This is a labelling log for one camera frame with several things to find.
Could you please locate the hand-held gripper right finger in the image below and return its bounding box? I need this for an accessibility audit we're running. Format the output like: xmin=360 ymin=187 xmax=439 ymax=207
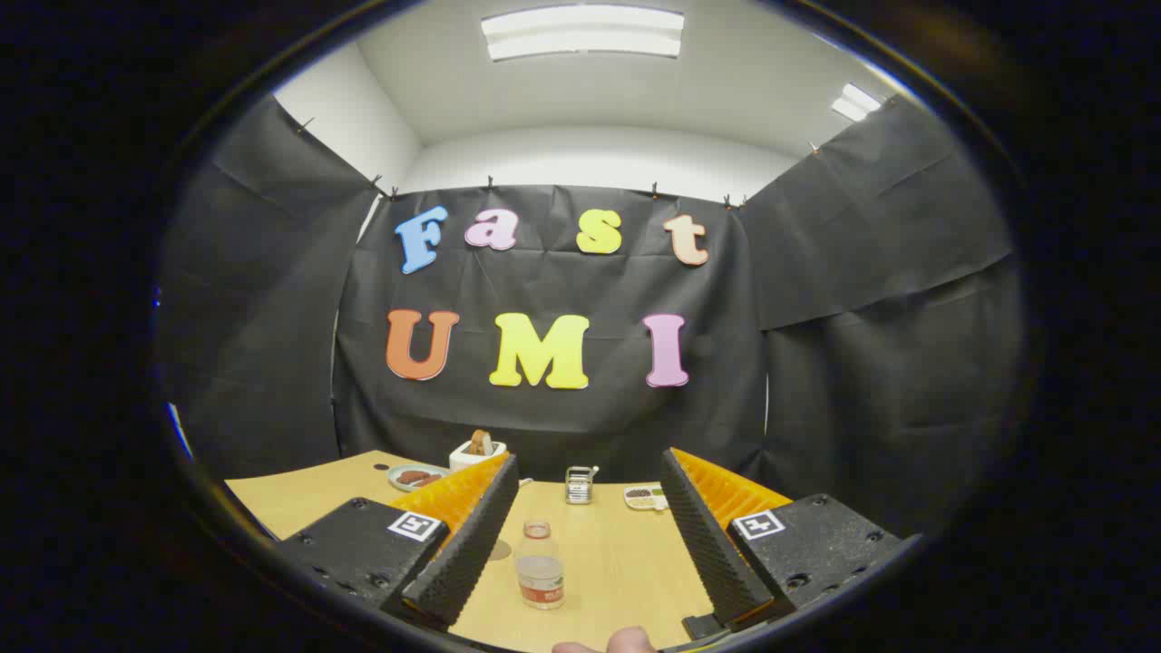
xmin=659 ymin=446 xmax=924 ymax=642

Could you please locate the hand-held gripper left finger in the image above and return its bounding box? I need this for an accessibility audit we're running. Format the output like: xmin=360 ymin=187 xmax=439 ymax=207
xmin=272 ymin=452 xmax=521 ymax=633

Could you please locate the clear plastic juice bottle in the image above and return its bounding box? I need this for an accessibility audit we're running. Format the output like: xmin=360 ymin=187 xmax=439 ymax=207
xmin=515 ymin=520 xmax=566 ymax=610

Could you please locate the cream toaster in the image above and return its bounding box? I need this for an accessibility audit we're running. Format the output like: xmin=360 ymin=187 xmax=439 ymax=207
xmin=449 ymin=439 xmax=507 ymax=473

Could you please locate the wooden table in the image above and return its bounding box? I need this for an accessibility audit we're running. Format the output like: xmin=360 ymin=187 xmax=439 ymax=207
xmin=225 ymin=451 xmax=717 ymax=653

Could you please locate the pale green plate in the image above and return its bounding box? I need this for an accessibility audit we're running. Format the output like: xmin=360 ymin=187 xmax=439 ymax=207
xmin=387 ymin=464 xmax=452 ymax=493

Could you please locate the small ceiling light panel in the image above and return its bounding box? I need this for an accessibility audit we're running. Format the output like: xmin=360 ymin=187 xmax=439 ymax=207
xmin=831 ymin=83 xmax=883 ymax=123

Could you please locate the large ceiling light panel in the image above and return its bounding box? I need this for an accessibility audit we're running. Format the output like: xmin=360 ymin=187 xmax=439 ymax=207
xmin=481 ymin=5 xmax=686 ymax=63

